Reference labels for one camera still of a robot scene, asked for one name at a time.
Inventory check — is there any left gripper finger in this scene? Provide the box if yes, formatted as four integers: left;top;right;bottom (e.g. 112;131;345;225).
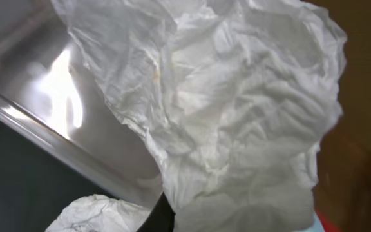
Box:
137;193;175;232

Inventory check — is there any white paper towel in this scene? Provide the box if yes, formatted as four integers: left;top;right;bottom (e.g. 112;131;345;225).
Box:
53;0;347;231

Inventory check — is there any clear plastic bin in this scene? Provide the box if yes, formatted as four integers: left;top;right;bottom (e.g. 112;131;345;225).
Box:
0;1;162;208

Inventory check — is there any red plastic tray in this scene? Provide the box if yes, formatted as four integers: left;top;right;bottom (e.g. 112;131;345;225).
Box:
315;209;343;232

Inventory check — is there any light blue plate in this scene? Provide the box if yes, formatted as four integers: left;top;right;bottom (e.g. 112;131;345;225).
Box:
298;213;325;232

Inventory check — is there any black plastic bin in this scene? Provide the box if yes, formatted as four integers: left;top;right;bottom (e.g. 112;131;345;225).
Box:
0;122;107;231

